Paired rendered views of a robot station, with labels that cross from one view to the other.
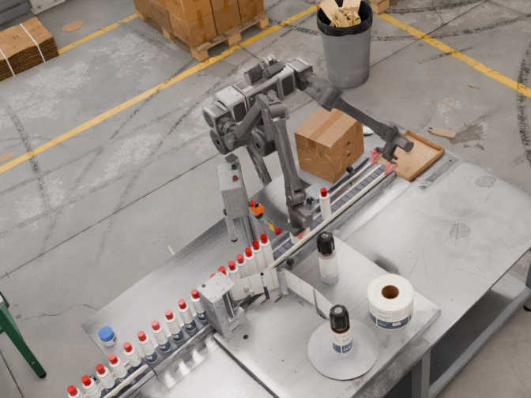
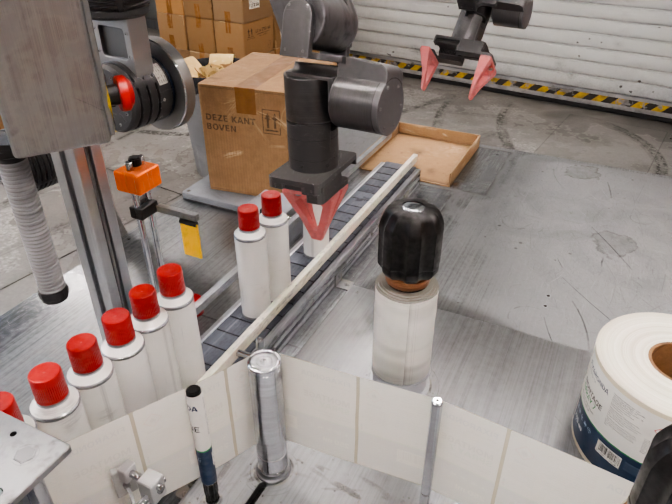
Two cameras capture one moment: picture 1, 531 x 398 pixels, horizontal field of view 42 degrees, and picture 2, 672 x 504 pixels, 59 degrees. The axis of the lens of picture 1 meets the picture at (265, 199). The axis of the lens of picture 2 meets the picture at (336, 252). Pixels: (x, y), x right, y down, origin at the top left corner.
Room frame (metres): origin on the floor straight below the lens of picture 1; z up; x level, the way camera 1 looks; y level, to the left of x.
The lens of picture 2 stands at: (1.53, 0.18, 1.52)
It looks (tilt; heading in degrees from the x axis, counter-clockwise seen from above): 33 degrees down; 330
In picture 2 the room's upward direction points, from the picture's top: straight up
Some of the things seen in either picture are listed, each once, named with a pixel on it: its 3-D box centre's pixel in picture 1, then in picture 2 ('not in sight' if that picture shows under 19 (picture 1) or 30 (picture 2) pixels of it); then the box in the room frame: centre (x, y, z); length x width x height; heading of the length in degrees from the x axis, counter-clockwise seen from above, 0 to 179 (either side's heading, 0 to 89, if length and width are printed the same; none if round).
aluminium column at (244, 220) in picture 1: (243, 208); (85, 188); (2.32, 0.11, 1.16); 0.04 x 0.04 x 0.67; 34
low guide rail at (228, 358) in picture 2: (324, 223); (320, 259); (2.36, -0.27, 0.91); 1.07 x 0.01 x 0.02; 124
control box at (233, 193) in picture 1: (234, 190); (34, 37); (2.24, 0.13, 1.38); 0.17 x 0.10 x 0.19; 179
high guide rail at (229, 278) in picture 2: (313, 209); (285, 228); (2.42, -0.23, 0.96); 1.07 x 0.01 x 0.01; 124
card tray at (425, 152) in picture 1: (408, 154); (421, 151); (2.78, -0.83, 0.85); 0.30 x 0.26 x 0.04; 124
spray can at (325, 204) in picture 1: (325, 204); (315, 207); (2.42, -0.29, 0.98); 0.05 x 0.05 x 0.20
